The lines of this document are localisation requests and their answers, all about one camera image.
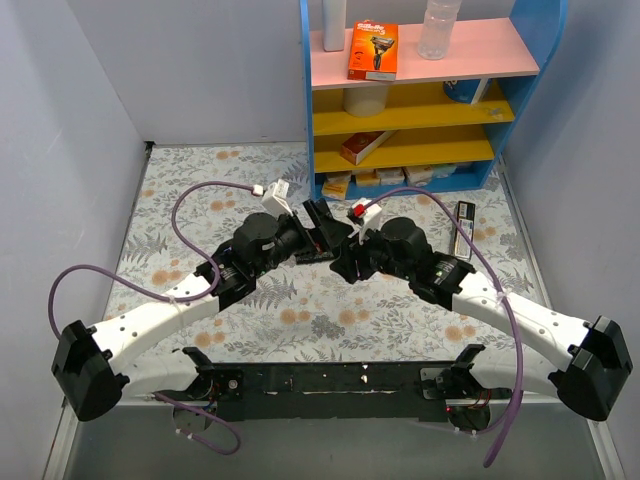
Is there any large black remote control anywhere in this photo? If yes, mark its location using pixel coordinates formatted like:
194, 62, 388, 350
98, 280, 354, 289
294, 251, 335, 265

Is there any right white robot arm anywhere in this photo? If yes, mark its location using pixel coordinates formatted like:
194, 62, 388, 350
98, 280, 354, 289
330, 205, 633, 421

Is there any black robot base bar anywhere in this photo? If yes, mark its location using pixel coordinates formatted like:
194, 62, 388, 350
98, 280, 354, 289
169, 362, 493, 431

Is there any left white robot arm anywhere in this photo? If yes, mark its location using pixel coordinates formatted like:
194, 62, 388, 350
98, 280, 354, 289
52, 200, 354, 422

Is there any yellow small box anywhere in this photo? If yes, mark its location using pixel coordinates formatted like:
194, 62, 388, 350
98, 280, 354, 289
321, 173, 351, 200

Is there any red white long box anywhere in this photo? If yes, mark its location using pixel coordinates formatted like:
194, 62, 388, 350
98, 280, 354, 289
340, 130, 396, 165

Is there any blue shelf unit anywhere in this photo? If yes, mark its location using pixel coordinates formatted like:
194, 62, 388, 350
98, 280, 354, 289
299, 1, 568, 198

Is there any black battery package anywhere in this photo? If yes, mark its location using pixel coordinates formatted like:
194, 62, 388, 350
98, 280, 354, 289
451, 201, 476, 261

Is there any white cylinder container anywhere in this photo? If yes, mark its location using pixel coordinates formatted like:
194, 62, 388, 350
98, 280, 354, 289
343, 86, 389, 118

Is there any light blue small box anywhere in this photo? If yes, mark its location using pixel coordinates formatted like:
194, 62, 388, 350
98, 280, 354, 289
432, 163, 457, 179

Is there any orange razor box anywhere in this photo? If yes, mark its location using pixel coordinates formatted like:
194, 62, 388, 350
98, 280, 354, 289
347, 21, 399, 82

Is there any blue white packet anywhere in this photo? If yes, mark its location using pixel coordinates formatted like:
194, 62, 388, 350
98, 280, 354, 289
443, 78, 492, 105

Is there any white tall bottle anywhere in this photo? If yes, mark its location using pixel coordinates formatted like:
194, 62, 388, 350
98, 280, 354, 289
322, 0, 347, 52

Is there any clear plastic bottle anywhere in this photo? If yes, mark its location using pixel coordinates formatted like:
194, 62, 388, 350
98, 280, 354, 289
417, 0, 462, 60

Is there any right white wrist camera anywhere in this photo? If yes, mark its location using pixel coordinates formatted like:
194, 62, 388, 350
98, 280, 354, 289
347, 198, 382, 244

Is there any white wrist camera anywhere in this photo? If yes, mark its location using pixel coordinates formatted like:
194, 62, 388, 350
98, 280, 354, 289
347, 198, 382, 244
252, 179, 292, 217

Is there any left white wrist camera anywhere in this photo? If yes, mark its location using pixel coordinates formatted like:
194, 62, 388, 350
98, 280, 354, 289
252, 179, 292, 217

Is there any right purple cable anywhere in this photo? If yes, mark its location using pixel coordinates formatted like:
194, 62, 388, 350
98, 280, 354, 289
364, 186, 525, 469

